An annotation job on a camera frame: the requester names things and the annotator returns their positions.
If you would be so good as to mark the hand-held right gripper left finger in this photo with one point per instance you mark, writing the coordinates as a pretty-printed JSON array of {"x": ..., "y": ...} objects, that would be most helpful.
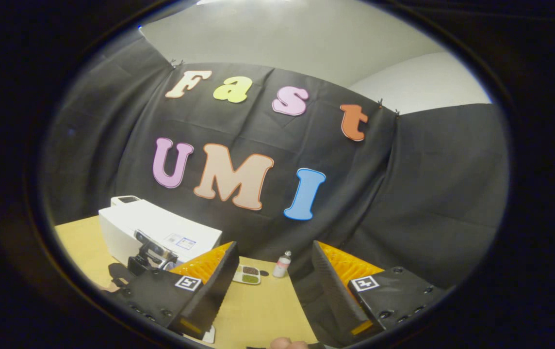
[{"x": 214, "y": 295}]

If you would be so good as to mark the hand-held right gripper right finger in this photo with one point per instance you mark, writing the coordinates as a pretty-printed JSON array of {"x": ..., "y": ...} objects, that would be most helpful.
[{"x": 338, "y": 295}]

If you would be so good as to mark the white microwave oven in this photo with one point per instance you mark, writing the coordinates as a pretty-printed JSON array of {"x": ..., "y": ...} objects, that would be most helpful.
[{"x": 161, "y": 223}]

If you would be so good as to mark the white divided dish of beans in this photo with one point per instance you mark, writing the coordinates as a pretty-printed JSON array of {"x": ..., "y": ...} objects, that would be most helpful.
[{"x": 247, "y": 275}]

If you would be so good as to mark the small bottle with pink label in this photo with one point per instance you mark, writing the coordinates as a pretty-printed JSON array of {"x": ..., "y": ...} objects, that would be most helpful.
[{"x": 282, "y": 265}]

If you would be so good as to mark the black backdrop cloth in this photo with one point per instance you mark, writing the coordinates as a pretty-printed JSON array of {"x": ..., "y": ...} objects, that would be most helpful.
[{"x": 379, "y": 194}]

